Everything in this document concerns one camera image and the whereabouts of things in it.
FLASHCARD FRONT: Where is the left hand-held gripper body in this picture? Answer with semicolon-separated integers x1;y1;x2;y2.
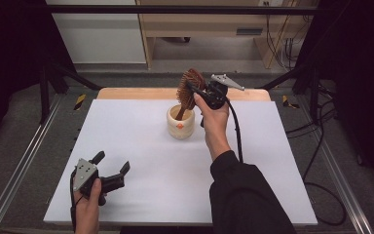
72;158;127;207

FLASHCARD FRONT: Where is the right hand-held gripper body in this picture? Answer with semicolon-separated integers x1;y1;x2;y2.
204;73;245;110

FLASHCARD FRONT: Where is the brown wooden hairbrush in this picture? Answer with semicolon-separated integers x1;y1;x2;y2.
174;67;207;122

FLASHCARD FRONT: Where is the cream ceramic cup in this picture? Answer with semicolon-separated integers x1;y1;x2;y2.
166;104;196;140

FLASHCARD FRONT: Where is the person's right hand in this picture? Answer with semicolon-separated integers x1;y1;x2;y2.
193;92;232;162

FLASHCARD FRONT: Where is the person's left hand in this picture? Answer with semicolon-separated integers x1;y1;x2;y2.
74;177;103;228

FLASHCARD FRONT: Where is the white table board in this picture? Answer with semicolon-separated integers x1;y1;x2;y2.
43;98;318;226

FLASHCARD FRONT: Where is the yellow black hazard tape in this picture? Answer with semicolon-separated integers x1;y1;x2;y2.
281;95;301;110
73;94;88;111

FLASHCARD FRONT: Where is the light wooden table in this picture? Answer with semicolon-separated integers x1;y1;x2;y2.
96;87;272;101

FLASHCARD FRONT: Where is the light wooden desk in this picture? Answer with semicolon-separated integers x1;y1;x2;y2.
135;0;319;70

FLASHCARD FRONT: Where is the white cabinet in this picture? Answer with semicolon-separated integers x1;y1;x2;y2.
45;0;147;65

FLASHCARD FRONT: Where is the dark curtain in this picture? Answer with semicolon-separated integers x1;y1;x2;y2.
0;0;77;149
296;0;374;191

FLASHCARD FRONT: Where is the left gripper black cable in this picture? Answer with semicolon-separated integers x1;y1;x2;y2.
69;170;84;232

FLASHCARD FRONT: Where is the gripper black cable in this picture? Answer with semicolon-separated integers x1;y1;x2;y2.
69;170;84;232
224;97;348;227

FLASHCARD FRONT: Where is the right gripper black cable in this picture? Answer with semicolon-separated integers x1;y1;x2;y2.
224;97;348;227

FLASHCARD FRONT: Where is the aluminium frame rail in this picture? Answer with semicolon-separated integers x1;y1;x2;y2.
0;94;63;234
315;139;374;234

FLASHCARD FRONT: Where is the bundle of hanging cables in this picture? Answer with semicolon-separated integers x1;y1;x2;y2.
264;1;316;71

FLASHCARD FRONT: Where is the black frame strut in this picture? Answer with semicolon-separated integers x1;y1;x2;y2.
259;62;321;125
38;61;103;125

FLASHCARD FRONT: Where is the black horizontal frame bar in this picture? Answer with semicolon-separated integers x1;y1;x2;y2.
45;4;322;16

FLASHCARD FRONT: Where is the black floor cable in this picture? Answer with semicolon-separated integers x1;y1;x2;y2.
285;82;339;174

